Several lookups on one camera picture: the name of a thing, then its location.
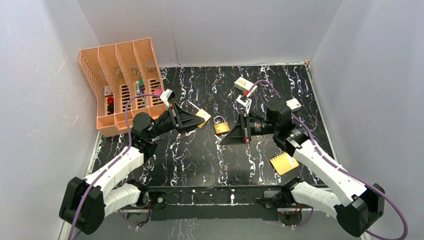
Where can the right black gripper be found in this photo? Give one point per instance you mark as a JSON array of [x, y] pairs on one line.
[[235, 136]]

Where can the white green small box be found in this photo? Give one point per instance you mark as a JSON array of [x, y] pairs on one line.
[[245, 85]]

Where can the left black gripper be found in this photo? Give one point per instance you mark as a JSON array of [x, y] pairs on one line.
[[176, 117]]

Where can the orange plastic file organizer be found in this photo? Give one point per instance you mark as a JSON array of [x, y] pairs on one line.
[[128, 72]]

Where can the silver key bunch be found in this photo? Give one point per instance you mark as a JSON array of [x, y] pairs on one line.
[[187, 134]]

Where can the red black item in organizer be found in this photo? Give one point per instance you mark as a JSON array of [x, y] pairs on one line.
[[110, 107]]

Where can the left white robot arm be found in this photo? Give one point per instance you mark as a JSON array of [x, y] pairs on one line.
[[106, 179]]

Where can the pink eraser in organizer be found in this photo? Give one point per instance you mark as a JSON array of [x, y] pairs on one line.
[[157, 91]]

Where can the orange spiral notebook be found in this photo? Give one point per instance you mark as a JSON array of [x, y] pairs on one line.
[[283, 163]]

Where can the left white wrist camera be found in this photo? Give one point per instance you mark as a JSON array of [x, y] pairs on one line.
[[167, 97]]

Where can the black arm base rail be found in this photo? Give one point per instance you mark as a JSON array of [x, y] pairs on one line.
[[242, 197]]

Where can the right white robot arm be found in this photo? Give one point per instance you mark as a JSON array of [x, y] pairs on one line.
[[328, 175]]

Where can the white red small box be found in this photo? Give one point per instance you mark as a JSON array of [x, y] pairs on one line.
[[293, 104]]

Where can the brass padlock centre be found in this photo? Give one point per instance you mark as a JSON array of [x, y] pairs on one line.
[[221, 126]]

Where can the brass padlock long shackle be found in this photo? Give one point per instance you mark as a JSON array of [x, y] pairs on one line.
[[201, 113]]

